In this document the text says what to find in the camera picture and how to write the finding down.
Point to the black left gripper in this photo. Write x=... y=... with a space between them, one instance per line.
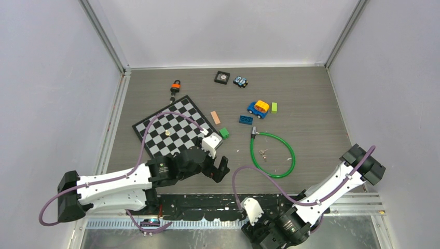
x=216 y=174

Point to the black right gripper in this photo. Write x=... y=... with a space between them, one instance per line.
x=251 y=232

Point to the green cable lock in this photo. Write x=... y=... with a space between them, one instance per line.
x=281 y=158

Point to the silver lock keys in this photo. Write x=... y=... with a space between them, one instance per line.
x=263 y=154

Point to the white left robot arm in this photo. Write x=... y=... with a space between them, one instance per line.
x=132 y=189

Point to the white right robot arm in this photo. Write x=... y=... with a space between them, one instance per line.
x=294 y=226

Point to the black white chessboard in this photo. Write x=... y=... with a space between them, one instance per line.
x=183 y=135

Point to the green toy brick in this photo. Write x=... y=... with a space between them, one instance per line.
x=224 y=133

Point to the small wooden block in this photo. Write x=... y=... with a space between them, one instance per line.
x=215 y=117

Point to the blue toy brick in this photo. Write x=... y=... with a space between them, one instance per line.
x=245 y=120

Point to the orange black padlock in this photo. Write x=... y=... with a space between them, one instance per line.
x=175 y=88

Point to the blue yellow toy car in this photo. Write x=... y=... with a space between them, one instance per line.
x=259 y=108

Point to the black square box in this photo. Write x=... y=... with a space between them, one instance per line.
x=222 y=77

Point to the blue owl toy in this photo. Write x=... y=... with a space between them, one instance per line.
x=241 y=82

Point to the lime green block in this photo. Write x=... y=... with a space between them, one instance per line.
x=274 y=107

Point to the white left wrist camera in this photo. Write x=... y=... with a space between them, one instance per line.
x=210 y=143

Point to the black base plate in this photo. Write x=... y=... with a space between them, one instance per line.
x=209 y=206

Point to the aluminium frame rail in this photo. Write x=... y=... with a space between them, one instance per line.
x=112 y=124

